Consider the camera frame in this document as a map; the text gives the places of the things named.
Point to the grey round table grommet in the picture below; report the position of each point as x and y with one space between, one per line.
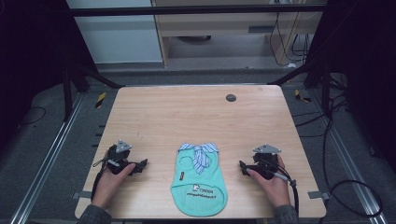
231 98

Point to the white cabinet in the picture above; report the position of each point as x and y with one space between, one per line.
118 37

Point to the yellow black hazard tape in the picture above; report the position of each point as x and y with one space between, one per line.
301 96
100 100

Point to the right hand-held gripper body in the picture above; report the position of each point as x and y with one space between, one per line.
265 161

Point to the grey table bracket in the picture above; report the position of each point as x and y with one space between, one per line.
81 195
318 195

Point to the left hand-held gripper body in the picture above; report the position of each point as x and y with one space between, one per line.
117 161

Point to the person's left hand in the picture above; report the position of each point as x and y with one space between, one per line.
109 186

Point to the light wooden desk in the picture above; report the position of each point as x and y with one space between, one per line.
218 23

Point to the person's right hand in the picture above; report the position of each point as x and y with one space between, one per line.
274 186

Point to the black metal frame bar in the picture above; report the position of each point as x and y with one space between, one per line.
186 10

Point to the teal pet shirt striped collar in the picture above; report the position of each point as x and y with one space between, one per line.
199 186

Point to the black metal stand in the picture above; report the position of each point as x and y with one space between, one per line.
77 81
314 77

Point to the aluminium floor rail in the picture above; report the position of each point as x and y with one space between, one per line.
348 155
46 158

